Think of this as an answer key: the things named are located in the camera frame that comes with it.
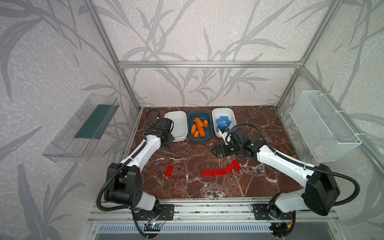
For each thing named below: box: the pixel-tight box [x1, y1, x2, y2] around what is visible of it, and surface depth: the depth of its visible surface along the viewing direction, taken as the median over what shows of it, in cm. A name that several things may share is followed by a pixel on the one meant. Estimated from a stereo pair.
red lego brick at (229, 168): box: [224, 164, 235, 174], surface depth 88 cm
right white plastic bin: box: [212, 107, 237, 138], surface depth 114 cm
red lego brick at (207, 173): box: [202, 170, 214, 178], surface depth 88 cm
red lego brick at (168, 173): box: [165, 165, 173, 178], surface depth 88 cm
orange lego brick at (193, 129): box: [190, 124, 197, 135], surface depth 107 cm
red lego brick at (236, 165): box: [231, 160, 242, 172], surface depth 90 cm
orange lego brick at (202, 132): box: [198, 128, 206, 138], surface depth 105 cm
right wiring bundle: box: [269, 220, 296, 238], surface depth 71 cm
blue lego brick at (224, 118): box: [220, 116, 229, 122], surface depth 114 cm
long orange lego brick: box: [193, 117, 205, 127], surface depth 107 cm
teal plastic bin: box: [187, 111, 213, 143], surface depth 107 cm
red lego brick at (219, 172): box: [213, 169, 225, 176], surface depth 88 cm
